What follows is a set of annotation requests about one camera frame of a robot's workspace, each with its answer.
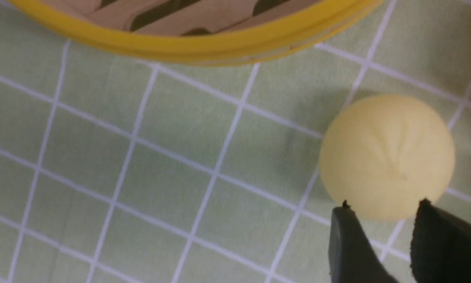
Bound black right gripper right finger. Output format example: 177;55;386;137
410;199;471;283

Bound yellow bun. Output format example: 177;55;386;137
319;94;456;221

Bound bamboo steamer tray yellow rim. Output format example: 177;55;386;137
11;0;381;66

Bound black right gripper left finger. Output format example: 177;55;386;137
328;200;397;283

